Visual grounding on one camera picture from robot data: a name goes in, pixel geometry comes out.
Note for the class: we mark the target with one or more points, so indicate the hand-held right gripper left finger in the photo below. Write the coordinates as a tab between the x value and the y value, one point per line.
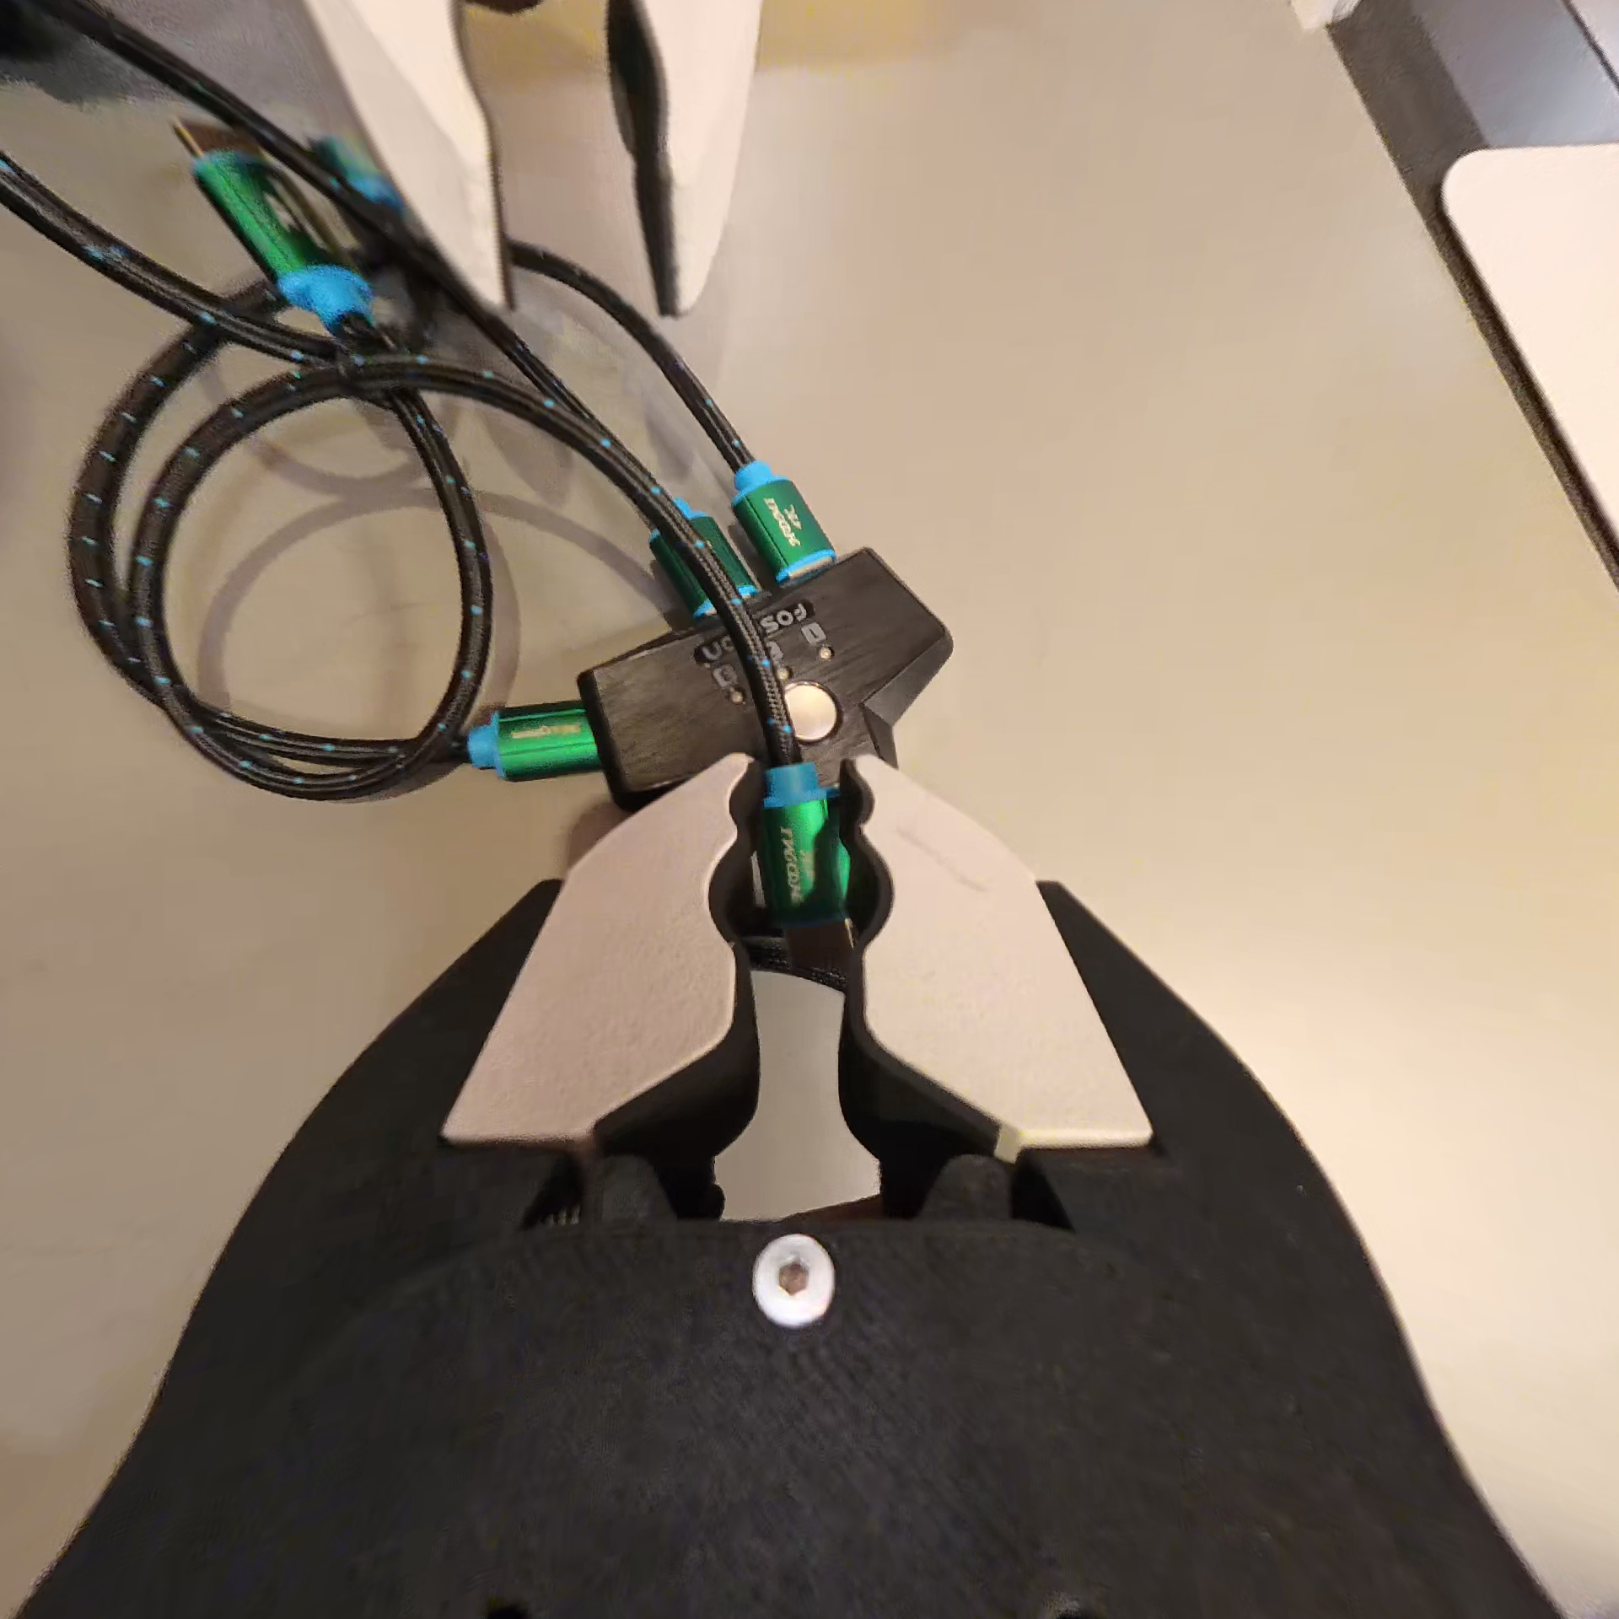
608	973

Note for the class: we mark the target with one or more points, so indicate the white rounded panel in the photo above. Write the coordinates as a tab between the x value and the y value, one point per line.
1557	315

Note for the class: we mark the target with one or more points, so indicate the dark grey bar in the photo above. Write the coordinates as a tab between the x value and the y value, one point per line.
1428	76

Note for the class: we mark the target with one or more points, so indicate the black switch box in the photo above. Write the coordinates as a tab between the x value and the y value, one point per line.
659	722

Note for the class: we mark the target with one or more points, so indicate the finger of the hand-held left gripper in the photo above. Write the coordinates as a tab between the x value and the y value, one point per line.
703	115
418	115

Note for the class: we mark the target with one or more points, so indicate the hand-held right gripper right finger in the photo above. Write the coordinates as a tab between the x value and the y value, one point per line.
987	987

